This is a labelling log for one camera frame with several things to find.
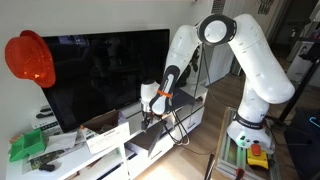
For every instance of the printed leaflet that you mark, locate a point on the printed leaflet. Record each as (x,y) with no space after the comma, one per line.
(40,160)

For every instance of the white TV stand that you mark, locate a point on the white TV stand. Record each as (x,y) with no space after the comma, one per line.
(66,163)

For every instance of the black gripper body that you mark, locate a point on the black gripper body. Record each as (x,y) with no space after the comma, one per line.
(145,111)

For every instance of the large black case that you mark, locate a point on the large black case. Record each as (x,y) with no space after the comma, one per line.
(303,143)

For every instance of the black flat screen TV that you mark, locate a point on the black flat screen TV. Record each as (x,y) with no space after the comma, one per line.
(103,73)

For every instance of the white electronics box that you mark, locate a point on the white electronics box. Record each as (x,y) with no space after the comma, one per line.
(46,123)

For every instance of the green plastic tray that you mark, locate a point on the green plastic tray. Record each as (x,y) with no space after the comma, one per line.
(28,145)

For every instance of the small black remote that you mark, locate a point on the small black remote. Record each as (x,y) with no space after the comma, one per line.
(46,167)

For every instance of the grey box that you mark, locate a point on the grey box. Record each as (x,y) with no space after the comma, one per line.
(146,138)

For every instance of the green leafy plant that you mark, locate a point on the green leafy plant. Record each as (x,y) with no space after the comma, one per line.
(193,63)

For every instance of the black tripod stand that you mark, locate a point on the black tripod stand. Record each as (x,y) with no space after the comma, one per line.
(300,90)

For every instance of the yellow emergency stop box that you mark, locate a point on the yellow emergency stop box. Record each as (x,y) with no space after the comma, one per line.
(257,156)

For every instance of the printed white cardboard box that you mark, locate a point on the printed white cardboard box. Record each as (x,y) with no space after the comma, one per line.
(106,136)

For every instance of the red black tool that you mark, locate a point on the red black tool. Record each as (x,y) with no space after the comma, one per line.
(239,173)

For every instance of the orange hard hat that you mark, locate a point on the orange hard hat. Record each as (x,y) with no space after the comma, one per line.
(30,58)

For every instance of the navy Universal Thread box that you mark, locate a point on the navy Universal Thread box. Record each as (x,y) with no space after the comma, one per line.
(183,98)

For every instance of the flat white TV base plate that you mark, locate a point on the flat white TV base plate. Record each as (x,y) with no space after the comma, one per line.
(131,109)

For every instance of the white crumpled paper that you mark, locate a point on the white crumpled paper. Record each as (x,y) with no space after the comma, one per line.
(61,140)

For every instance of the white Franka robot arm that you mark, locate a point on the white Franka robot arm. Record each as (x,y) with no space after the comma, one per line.
(256,63)

